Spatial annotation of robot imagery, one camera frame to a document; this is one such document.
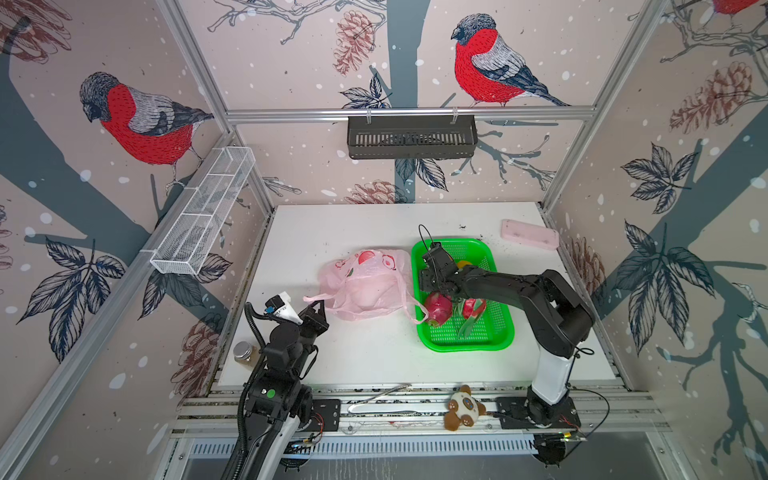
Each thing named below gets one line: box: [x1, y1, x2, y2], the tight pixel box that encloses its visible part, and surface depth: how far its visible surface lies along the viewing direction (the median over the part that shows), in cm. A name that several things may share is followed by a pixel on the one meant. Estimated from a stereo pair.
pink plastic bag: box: [302, 249, 429, 324], surface depth 91 cm
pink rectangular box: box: [500, 219, 560, 250], surface depth 112 cm
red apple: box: [425, 292, 453, 326], surface depth 85 cm
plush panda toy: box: [444, 384, 487, 431], surface depth 74 cm
